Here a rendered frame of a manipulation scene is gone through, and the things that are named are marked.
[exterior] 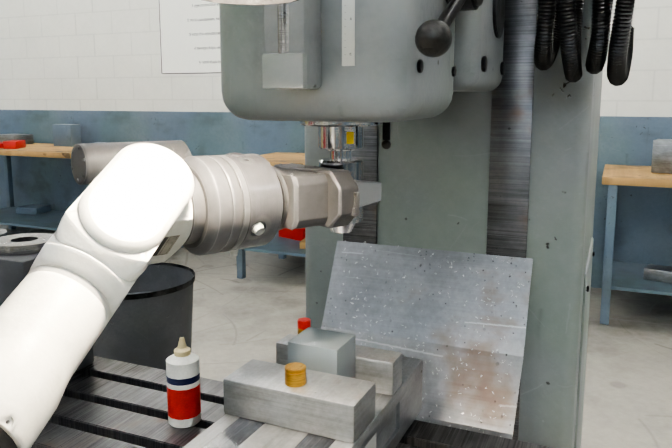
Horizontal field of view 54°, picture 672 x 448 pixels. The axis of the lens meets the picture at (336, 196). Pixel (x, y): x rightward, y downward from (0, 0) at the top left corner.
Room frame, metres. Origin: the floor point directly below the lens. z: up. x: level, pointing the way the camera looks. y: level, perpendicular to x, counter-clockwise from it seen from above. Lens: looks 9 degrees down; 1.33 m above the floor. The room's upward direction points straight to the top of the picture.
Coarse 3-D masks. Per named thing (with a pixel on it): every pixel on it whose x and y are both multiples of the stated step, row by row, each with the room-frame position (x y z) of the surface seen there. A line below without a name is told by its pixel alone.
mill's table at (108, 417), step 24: (96, 360) 0.96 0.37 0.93; (72, 384) 0.87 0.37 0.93; (96, 384) 0.87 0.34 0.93; (120, 384) 0.87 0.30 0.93; (144, 384) 0.88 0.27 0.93; (216, 384) 0.87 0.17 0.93; (72, 408) 0.80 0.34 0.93; (96, 408) 0.80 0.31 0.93; (120, 408) 0.82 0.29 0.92; (144, 408) 0.81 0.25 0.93; (216, 408) 0.80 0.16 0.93; (48, 432) 0.74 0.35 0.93; (72, 432) 0.74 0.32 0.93; (96, 432) 0.76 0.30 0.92; (120, 432) 0.74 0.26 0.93; (144, 432) 0.74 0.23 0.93; (168, 432) 0.74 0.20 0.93; (192, 432) 0.74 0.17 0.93; (408, 432) 0.74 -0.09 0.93; (432, 432) 0.74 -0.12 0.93; (456, 432) 0.74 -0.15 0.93
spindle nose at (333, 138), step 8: (320, 128) 0.68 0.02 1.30; (328, 128) 0.67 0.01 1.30; (336, 128) 0.66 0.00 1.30; (344, 128) 0.66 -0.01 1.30; (352, 128) 0.67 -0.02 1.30; (360, 128) 0.67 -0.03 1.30; (320, 136) 0.68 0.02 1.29; (328, 136) 0.67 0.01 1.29; (336, 136) 0.66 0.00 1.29; (344, 136) 0.66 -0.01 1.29; (360, 136) 0.67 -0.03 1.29; (320, 144) 0.68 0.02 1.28; (328, 144) 0.67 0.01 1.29; (336, 144) 0.66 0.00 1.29; (344, 144) 0.66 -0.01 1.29; (352, 144) 0.67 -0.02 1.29; (360, 144) 0.67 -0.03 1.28
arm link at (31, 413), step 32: (32, 288) 0.42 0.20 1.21; (64, 288) 0.42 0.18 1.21; (0, 320) 0.40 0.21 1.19; (32, 320) 0.40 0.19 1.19; (64, 320) 0.41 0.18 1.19; (96, 320) 0.43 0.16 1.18; (0, 352) 0.37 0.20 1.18; (32, 352) 0.38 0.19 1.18; (64, 352) 0.40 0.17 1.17; (0, 384) 0.36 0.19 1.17; (32, 384) 0.37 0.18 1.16; (64, 384) 0.40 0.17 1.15; (0, 416) 0.35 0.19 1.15; (32, 416) 0.37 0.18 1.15
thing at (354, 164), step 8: (320, 160) 0.68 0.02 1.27; (328, 160) 0.67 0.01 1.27; (336, 160) 0.67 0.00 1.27; (344, 160) 0.67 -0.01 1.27; (352, 160) 0.67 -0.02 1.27; (360, 160) 0.68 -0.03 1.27; (336, 168) 0.66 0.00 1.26; (344, 168) 0.66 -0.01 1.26; (352, 168) 0.67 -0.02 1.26; (360, 168) 0.67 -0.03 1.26
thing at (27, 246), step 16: (0, 240) 0.91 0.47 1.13; (16, 240) 0.92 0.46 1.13; (32, 240) 0.93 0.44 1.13; (0, 256) 0.87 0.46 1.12; (16, 256) 0.87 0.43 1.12; (32, 256) 0.87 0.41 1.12; (0, 272) 0.85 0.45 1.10; (16, 272) 0.84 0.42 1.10; (0, 288) 0.85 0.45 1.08; (0, 304) 0.85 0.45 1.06; (80, 368) 0.92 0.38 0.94
